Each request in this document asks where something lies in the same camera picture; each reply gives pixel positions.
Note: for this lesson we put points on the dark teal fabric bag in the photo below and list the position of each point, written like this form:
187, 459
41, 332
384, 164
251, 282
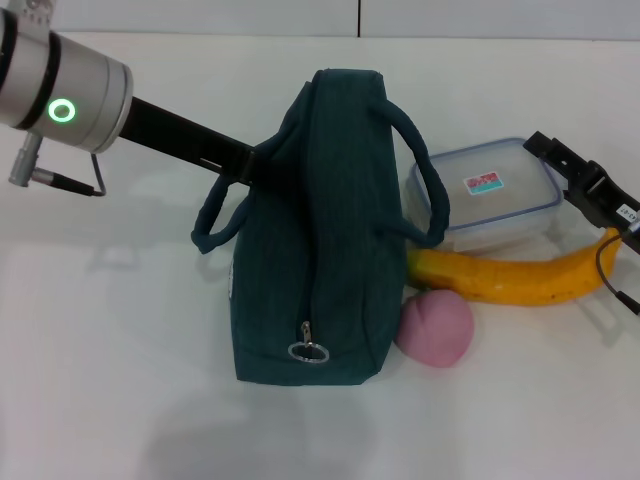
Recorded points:
320, 250

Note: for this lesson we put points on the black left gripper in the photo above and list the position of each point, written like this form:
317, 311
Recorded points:
190, 140

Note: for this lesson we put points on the yellow banana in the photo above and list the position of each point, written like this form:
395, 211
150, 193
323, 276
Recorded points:
500, 285

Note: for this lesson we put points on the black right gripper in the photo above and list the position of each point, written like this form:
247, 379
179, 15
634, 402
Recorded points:
607, 200

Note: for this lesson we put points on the pink toy peach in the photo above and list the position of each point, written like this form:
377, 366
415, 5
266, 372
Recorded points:
435, 330

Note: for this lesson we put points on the clear plastic food container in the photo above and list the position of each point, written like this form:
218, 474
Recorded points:
505, 200

